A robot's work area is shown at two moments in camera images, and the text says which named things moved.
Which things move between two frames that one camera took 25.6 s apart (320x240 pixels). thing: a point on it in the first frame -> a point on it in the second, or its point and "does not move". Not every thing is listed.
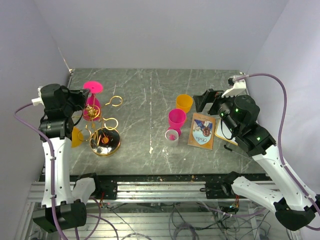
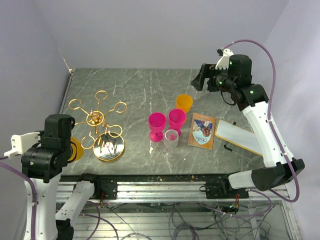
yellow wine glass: (77, 137) -> (78, 149)
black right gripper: (209, 96) -> (207, 71)
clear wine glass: (171, 138) does not move
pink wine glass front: (176, 120) does not move
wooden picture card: (202, 131) does not move
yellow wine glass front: (184, 102) does not move
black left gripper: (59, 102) -> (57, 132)
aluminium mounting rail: (103, 191) does not move
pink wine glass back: (92, 107) -> (157, 121)
